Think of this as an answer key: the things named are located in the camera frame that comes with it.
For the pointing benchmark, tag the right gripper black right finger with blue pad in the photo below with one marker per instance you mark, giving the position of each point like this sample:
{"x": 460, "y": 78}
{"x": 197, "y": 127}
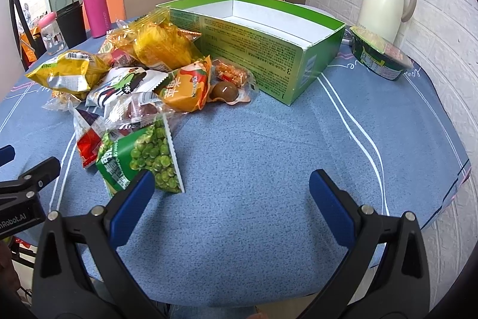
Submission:
{"x": 384, "y": 273}

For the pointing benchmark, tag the instant noodle bowl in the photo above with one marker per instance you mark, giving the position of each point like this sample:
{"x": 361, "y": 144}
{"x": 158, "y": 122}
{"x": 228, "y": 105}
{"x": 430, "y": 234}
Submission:
{"x": 379, "y": 55}

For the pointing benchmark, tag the clear packet dark snack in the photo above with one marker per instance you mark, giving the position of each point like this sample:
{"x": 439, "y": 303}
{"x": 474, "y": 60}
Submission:
{"x": 135, "y": 111}

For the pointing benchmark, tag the white black snack bag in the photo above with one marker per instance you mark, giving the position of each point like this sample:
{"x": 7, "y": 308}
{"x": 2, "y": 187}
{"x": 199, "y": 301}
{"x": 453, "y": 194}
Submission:
{"x": 123, "y": 81}

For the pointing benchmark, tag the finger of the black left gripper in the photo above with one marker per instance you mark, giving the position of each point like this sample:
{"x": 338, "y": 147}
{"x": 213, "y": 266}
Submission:
{"x": 39, "y": 176}

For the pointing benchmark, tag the yellow chips bag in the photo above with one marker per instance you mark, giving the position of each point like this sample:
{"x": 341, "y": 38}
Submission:
{"x": 75, "y": 72}

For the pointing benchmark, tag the cream thermal jug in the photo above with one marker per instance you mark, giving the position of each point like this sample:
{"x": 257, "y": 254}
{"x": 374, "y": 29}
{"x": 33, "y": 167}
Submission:
{"x": 384, "y": 17}

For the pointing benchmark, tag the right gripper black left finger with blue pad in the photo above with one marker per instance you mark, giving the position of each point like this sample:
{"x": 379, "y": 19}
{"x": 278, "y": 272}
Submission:
{"x": 62, "y": 287}

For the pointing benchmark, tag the orange apple snack bag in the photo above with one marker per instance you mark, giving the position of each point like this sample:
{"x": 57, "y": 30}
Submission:
{"x": 187, "y": 88}

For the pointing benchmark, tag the black cup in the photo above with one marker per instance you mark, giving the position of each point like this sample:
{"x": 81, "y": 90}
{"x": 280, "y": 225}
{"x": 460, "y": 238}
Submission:
{"x": 71, "y": 23}

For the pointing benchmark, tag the small pink lid bottle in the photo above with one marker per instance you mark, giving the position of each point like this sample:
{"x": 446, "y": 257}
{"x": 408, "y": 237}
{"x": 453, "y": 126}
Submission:
{"x": 51, "y": 34}

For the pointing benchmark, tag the green cardboard box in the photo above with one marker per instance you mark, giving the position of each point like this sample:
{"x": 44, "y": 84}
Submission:
{"x": 285, "y": 46}

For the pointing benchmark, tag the large yellow snack bag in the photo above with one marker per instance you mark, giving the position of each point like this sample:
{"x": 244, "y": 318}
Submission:
{"x": 161, "y": 45}

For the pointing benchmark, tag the green peas snack bag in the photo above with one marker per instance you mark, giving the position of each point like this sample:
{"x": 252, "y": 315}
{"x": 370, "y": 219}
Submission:
{"x": 121, "y": 157}

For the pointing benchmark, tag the blue tablecloth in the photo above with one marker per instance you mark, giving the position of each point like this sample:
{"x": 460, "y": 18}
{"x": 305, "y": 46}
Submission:
{"x": 246, "y": 230}

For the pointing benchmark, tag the braised egg packet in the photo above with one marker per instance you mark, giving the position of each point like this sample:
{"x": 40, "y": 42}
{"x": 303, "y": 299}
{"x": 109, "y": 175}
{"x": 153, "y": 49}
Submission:
{"x": 231, "y": 83}

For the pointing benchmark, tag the red small snack packet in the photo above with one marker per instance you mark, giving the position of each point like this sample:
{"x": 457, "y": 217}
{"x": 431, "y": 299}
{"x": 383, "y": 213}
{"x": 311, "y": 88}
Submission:
{"x": 89, "y": 129}

